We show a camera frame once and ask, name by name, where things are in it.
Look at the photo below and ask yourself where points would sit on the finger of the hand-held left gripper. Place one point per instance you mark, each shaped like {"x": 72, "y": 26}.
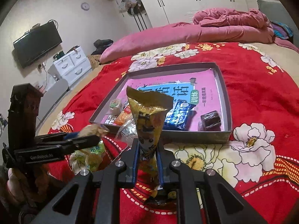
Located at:
{"x": 86, "y": 141}
{"x": 73, "y": 135}

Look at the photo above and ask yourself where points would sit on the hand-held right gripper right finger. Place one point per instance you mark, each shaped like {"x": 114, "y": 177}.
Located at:
{"x": 161, "y": 165}

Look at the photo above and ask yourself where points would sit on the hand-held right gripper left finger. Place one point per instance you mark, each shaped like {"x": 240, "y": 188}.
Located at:
{"x": 134, "y": 158}

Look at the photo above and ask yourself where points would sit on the clear flaky pastry packet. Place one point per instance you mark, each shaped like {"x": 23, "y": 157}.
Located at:
{"x": 93, "y": 129}

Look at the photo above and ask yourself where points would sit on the yellow pastry green packet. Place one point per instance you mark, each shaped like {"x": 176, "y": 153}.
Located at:
{"x": 95, "y": 154}

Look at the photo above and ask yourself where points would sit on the green cartoon snack packet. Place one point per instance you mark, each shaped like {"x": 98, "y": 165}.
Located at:
{"x": 79, "y": 161}

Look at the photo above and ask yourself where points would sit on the clear nut bar packet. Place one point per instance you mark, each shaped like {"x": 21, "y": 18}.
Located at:
{"x": 126, "y": 131}

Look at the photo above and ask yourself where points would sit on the dark cartoon snack packet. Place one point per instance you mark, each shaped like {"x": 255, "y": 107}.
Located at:
{"x": 169, "y": 194}

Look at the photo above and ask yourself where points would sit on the dark chocolate bar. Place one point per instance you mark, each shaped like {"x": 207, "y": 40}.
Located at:
{"x": 109, "y": 120}

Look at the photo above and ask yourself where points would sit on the orange bread packet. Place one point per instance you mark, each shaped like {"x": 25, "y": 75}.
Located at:
{"x": 123, "y": 116}

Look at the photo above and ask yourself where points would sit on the gold snack packet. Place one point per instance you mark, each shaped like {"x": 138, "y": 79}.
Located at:
{"x": 146, "y": 116}

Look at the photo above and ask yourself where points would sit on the blue cookie packet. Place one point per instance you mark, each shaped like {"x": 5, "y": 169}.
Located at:
{"x": 181, "y": 116}

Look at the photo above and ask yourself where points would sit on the brown cake packet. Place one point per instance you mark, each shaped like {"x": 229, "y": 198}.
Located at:
{"x": 210, "y": 120}

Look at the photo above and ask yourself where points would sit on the shallow grey cardboard box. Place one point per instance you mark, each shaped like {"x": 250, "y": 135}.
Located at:
{"x": 224, "y": 102}

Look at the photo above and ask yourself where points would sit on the person's left forearm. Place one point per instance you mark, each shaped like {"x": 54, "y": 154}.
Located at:
{"x": 16, "y": 184}

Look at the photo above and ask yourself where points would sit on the grey chair back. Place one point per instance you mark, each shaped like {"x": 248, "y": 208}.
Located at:
{"x": 59, "y": 85}

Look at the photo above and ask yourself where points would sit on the white drawer cabinet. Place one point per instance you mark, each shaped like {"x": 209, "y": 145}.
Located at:
{"x": 70, "y": 67}

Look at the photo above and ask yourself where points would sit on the black flat television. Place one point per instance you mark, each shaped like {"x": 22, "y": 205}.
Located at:
{"x": 37, "y": 45}

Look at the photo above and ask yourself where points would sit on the tan knit blanket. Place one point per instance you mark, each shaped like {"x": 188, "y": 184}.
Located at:
{"x": 95, "y": 61}

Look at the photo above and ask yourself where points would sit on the pink book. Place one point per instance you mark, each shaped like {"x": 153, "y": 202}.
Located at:
{"x": 205, "y": 86}

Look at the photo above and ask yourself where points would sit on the dark clothes pile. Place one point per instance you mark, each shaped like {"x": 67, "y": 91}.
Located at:
{"x": 101, "y": 46}

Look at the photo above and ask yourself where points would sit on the pink quilt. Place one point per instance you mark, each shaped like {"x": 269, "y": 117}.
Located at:
{"x": 151, "y": 42}

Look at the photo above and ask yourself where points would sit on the black striped hanging cap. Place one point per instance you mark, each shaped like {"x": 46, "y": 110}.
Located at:
{"x": 133, "y": 11}

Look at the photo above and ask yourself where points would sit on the grey hanging cap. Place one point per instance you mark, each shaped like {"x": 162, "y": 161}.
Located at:
{"x": 130, "y": 1}

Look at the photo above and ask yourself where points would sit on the crumpled pink blanket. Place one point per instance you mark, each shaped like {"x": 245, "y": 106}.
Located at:
{"x": 229, "y": 18}

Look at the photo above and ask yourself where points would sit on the white wardrobe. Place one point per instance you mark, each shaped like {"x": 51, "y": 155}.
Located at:
{"x": 186, "y": 0}

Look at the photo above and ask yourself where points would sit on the colourful striped cloth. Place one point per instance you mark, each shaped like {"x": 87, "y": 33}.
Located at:
{"x": 281, "y": 29}

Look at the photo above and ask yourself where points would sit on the wall socket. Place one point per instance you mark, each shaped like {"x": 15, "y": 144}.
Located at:
{"x": 42, "y": 67}

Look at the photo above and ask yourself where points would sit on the round wall clock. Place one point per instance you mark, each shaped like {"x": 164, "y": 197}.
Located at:
{"x": 85, "y": 6}

